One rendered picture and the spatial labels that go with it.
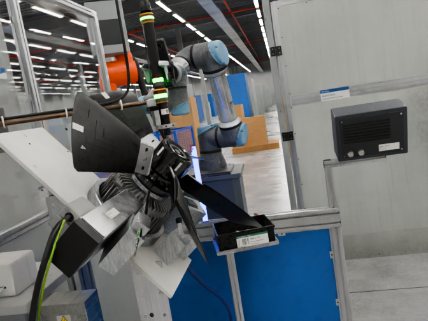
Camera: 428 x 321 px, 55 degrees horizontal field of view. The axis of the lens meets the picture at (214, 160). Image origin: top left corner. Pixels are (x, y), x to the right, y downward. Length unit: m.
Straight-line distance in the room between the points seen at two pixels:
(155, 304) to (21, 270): 0.44
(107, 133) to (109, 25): 4.30
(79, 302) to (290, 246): 0.88
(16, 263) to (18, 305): 0.14
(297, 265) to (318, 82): 1.65
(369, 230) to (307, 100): 1.09
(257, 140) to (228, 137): 8.59
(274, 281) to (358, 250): 1.61
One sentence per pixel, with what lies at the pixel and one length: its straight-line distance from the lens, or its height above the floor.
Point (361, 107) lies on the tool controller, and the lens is 1.69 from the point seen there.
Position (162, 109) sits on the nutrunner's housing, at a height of 1.36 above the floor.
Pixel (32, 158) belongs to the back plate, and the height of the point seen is 1.28.
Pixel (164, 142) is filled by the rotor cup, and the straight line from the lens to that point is 1.25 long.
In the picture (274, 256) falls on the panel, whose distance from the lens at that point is 1.81.
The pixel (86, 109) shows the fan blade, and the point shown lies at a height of 1.39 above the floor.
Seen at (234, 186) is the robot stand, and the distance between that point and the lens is 2.04.
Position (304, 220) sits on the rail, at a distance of 1.74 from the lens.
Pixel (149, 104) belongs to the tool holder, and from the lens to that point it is 1.35.
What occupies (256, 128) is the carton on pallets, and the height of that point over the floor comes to 0.57.
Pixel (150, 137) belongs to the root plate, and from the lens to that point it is 1.35.
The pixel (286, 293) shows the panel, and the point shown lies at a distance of 1.88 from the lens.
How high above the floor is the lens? 1.35
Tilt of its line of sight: 8 degrees down
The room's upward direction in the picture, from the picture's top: 9 degrees counter-clockwise
